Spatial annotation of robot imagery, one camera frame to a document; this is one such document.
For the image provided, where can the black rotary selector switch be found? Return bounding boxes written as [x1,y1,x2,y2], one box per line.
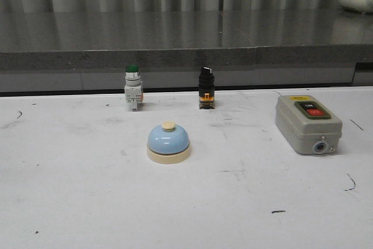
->
[199,67,214,109]

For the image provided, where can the grey on-off switch box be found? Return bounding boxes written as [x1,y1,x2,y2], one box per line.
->
[275,95,343,155]

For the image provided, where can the grey stone counter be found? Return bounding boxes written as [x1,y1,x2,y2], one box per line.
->
[1,9,372,93]

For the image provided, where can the blue desk call bell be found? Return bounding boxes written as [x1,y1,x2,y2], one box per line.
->
[147,121,191,164]

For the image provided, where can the green push button switch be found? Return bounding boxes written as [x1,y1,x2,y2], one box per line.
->
[124,65,143,111]

